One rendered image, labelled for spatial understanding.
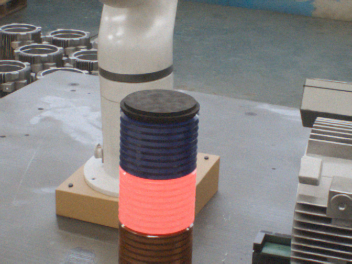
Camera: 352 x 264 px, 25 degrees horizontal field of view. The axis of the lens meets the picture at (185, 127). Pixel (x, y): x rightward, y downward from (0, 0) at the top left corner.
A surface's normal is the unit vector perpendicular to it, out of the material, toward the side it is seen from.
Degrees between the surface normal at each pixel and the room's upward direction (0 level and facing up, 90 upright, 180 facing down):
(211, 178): 90
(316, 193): 58
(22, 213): 0
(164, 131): 65
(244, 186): 0
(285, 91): 0
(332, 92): 51
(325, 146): 88
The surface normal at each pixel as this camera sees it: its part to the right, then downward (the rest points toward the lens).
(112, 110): -0.58, 0.34
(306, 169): -0.18, -0.43
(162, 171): 0.16, -0.07
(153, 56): 0.51, 0.21
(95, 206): -0.36, 0.32
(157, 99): 0.04, -0.93
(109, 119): -0.74, 0.28
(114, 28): -0.38, -0.65
